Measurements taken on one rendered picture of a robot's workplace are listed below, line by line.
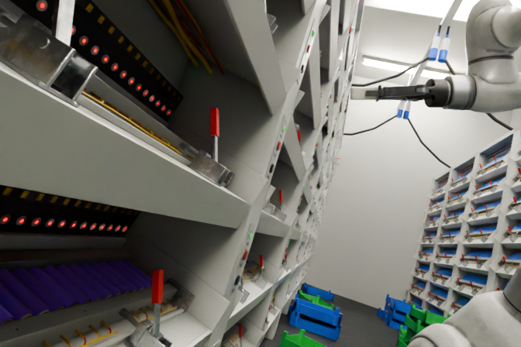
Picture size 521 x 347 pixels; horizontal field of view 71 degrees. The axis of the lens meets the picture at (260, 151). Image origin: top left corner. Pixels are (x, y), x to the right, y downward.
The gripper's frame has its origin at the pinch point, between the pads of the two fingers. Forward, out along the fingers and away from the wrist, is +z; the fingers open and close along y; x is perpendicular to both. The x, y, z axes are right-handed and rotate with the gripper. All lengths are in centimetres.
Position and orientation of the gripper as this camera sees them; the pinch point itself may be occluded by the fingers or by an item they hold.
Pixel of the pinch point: (364, 94)
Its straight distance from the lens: 100.1
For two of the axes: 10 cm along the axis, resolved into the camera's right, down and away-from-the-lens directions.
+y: 0.5, -0.2, 10.0
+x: -0.1, -10.0, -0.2
